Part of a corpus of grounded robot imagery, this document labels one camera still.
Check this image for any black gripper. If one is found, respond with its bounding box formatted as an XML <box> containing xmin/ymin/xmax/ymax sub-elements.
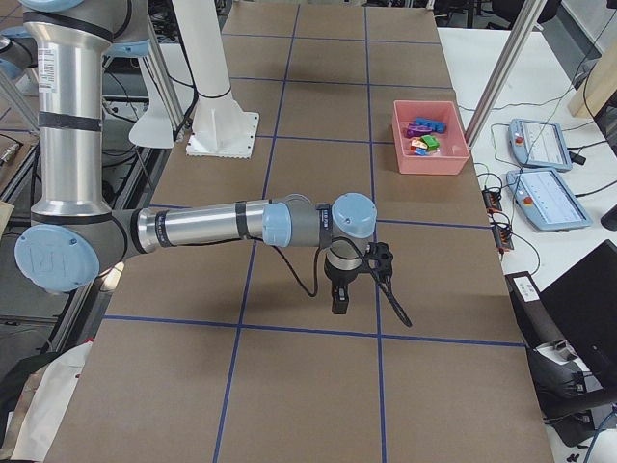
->
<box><xmin>324</xmin><ymin>241</ymin><xmax>393</xmax><ymax>314</ymax></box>

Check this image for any orange sloped block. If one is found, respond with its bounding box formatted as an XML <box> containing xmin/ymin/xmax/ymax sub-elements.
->
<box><xmin>410</xmin><ymin>138</ymin><xmax>427</xmax><ymax>150</ymax></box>

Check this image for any green two-stud block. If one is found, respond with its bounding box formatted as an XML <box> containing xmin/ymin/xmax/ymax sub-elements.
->
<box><xmin>420</xmin><ymin>134</ymin><xmax>440</xmax><ymax>151</ymax></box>

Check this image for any purple sloped block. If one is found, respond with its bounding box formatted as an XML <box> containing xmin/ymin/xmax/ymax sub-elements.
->
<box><xmin>405</xmin><ymin>123</ymin><xmax>433</xmax><ymax>139</ymax></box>

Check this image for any long blue four-stud block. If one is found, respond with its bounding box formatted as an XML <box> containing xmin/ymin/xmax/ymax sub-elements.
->
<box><xmin>415</xmin><ymin>117</ymin><xmax>447</xmax><ymax>133</ymax></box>

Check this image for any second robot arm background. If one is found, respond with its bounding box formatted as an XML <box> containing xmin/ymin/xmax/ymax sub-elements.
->
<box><xmin>1</xmin><ymin>26</ymin><xmax>39</xmax><ymax>84</ymax></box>

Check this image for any pink plastic box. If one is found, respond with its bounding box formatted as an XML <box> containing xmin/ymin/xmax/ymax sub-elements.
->
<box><xmin>391</xmin><ymin>100</ymin><xmax>470</xmax><ymax>175</ymax></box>

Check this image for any black usb hub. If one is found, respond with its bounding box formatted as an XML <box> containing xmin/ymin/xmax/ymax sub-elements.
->
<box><xmin>492</xmin><ymin>224</ymin><xmax>514</xmax><ymax>254</ymax></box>
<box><xmin>482</xmin><ymin>189</ymin><xmax>502</xmax><ymax>213</ymax></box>

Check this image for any near teach pendant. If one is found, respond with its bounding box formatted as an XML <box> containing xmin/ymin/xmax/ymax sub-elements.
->
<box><xmin>506</xmin><ymin>168</ymin><xmax>592</xmax><ymax>232</ymax></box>

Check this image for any teach pendant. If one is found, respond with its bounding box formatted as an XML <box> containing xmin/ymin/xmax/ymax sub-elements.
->
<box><xmin>506</xmin><ymin>168</ymin><xmax>592</xmax><ymax>232</ymax></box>
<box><xmin>508</xmin><ymin>119</ymin><xmax>573</xmax><ymax>172</ymax></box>

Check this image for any far teach pendant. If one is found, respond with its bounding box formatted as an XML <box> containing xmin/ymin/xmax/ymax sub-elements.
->
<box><xmin>508</xmin><ymin>119</ymin><xmax>573</xmax><ymax>172</ymax></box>

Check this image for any white plastic bag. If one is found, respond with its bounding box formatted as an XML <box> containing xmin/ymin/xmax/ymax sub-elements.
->
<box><xmin>1</xmin><ymin>340</ymin><xmax>94</xmax><ymax>462</ymax></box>

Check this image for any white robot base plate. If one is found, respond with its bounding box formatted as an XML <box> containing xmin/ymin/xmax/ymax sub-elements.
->
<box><xmin>173</xmin><ymin>0</ymin><xmax>259</xmax><ymax>158</ymax></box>

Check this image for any aluminium frame rack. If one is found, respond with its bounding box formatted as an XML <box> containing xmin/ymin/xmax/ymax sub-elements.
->
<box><xmin>0</xmin><ymin>52</ymin><xmax>160</xmax><ymax>353</ymax></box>

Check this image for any aluminium frame post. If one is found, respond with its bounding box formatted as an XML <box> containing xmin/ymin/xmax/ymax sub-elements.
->
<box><xmin>465</xmin><ymin>0</ymin><xmax>547</xmax><ymax>148</ymax></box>

